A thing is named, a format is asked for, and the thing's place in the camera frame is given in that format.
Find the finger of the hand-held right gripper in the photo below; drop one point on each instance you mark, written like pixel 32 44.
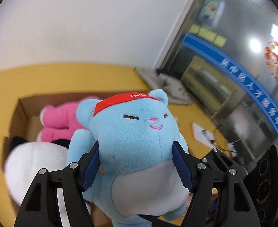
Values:
pixel 224 158

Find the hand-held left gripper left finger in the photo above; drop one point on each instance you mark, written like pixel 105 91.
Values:
pixel 91 167

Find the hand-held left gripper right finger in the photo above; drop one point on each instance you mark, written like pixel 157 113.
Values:
pixel 182 167

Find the blue cat plush toy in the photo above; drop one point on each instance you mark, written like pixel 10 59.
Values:
pixel 134 134

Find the cardboard box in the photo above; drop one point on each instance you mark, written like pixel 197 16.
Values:
pixel 23 113

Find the white paper sheet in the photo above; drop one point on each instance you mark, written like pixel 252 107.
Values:
pixel 198 130

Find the white plush toy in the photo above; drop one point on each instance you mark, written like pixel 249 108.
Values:
pixel 34 160

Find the pink plush toy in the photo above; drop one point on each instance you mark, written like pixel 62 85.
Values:
pixel 60 118

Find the yellow shelf behind glass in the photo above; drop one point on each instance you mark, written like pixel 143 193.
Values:
pixel 207 85

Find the grey cloth bag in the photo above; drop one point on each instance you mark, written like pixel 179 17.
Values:
pixel 174 87

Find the blue glass band sign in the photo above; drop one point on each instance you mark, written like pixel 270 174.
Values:
pixel 236 68

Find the yellow sticky note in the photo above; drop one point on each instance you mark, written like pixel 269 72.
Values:
pixel 219 40
pixel 207 33
pixel 195 29

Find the blue cartoon poster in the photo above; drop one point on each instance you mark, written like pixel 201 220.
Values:
pixel 211 8

